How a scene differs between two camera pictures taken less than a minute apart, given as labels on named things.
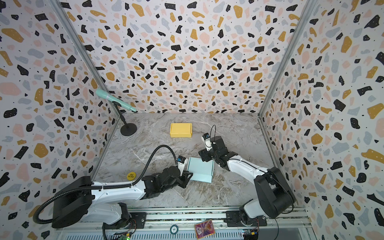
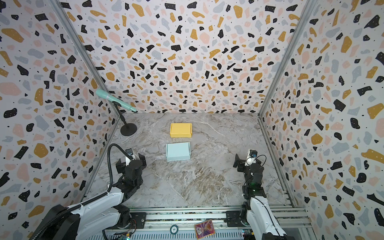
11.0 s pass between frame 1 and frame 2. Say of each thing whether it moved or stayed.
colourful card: stayed
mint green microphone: stayed
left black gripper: moved
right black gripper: moved
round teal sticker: stayed
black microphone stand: stayed
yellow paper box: stayed
